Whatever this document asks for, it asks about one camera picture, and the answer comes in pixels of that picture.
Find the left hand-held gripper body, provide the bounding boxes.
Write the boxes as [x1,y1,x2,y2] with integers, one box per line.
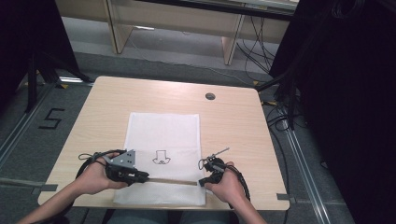
[105,148,140,185]

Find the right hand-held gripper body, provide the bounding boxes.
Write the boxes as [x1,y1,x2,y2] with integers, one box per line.
[204,147,231,185]

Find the white mesh laundry bag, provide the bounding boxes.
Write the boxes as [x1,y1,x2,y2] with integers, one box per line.
[112,112,207,207]

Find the person's right hand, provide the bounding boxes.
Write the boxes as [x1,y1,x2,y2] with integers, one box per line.
[204,161,249,205]

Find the person's left hand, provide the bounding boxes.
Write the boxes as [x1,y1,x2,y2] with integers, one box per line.
[74,151,129,196]

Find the person's legs in jeans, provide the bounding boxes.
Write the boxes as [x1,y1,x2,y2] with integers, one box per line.
[107,209,241,224]

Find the grey tape strip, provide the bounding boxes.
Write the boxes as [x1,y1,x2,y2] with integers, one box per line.
[276,192,298,204]
[30,183,59,196]

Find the black metal stand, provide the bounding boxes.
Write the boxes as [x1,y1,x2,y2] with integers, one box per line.
[255,69,302,131]
[23,51,92,114]

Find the light wooden desk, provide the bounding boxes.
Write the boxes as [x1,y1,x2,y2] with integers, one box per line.
[55,0,301,66]

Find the black curtain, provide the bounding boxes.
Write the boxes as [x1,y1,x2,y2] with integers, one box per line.
[0,0,79,108]
[268,0,396,224]

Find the black floor cables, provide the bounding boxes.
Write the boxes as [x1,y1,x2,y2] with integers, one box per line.
[262,98,295,200]

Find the metal floor rail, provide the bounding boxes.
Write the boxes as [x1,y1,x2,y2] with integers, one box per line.
[283,122,332,224]
[0,83,54,167]

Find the hanging black cable bundle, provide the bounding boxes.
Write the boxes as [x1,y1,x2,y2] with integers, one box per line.
[235,14,282,82]

